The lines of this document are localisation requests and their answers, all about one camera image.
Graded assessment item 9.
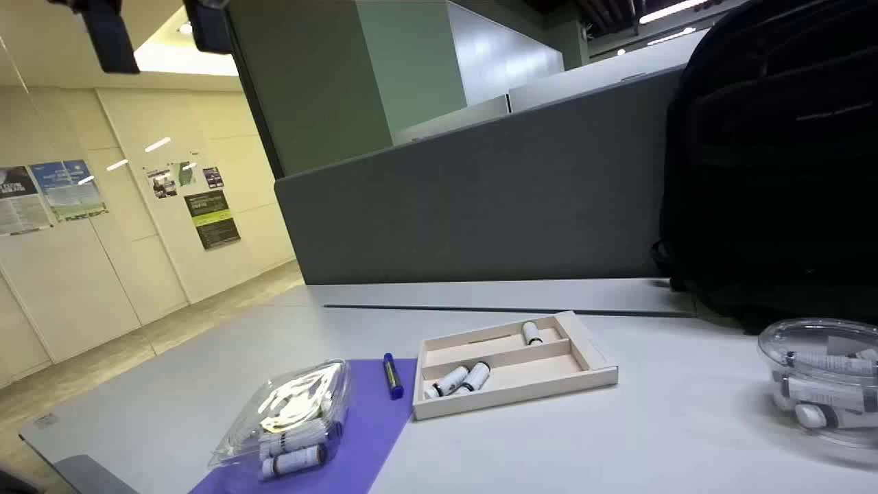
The black backpack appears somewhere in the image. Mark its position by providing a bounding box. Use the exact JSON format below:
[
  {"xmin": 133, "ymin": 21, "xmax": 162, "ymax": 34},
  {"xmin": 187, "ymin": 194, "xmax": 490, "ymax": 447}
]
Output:
[{"xmin": 652, "ymin": 0, "xmax": 878, "ymax": 333}]

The small photo wall poster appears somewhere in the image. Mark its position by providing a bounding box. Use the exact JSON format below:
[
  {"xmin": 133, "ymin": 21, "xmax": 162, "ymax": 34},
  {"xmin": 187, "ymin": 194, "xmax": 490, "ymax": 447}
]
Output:
[{"xmin": 148, "ymin": 167, "xmax": 181, "ymax": 199}]

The black yellow wall poster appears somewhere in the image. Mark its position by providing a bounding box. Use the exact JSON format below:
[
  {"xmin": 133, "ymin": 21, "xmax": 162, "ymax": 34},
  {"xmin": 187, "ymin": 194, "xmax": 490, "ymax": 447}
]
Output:
[{"xmin": 183, "ymin": 185, "xmax": 232, "ymax": 221}]

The blue marker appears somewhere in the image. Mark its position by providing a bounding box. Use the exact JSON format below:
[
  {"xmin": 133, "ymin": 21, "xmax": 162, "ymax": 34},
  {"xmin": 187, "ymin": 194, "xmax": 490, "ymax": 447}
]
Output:
[{"xmin": 380, "ymin": 351, "xmax": 405, "ymax": 403}]

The wooden compartment tray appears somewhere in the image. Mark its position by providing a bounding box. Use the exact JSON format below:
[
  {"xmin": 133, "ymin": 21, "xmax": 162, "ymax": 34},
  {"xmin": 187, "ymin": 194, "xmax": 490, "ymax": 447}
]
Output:
[{"xmin": 409, "ymin": 310, "xmax": 622, "ymax": 425}]

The blue green wall poster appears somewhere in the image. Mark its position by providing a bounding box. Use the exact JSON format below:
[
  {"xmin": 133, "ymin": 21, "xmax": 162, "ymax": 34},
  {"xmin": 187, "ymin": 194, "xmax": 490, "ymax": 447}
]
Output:
[{"xmin": 28, "ymin": 156, "xmax": 110, "ymax": 224}]

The grey desk partition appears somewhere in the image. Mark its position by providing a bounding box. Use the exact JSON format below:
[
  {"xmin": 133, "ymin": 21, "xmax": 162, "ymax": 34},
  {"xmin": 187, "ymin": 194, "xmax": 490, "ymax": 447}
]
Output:
[{"xmin": 270, "ymin": 66, "xmax": 686, "ymax": 288}]

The clear round plastic bowl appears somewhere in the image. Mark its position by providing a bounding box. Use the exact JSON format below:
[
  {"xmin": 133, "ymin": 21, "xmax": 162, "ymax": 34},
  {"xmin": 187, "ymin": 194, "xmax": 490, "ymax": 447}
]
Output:
[{"xmin": 753, "ymin": 316, "xmax": 878, "ymax": 471}]

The black green wall poster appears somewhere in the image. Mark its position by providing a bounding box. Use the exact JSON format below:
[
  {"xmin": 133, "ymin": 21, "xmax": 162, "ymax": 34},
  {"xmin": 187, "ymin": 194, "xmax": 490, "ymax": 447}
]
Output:
[{"xmin": 195, "ymin": 215, "xmax": 244, "ymax": 251}]

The purple mat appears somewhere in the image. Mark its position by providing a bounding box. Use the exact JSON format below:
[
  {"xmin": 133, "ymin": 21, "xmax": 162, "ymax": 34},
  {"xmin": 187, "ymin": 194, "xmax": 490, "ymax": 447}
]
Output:
[{"xmin": 187, "ymin": 355, "xmax": 419, "ymax": 494}]

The clear plastic box container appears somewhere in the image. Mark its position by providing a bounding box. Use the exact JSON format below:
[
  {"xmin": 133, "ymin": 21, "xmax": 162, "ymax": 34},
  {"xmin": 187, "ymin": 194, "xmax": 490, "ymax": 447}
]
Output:
[{"xmin": 207, "ymin": 355, "xmax": 353, "ymax": 482}]

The grey blue wall poster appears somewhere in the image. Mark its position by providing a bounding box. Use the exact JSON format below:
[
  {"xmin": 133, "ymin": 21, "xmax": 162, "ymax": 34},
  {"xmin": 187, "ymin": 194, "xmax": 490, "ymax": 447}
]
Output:
[{"xmin": 0, "ymin": 165, "xmax": 54, "ymax": 239}]

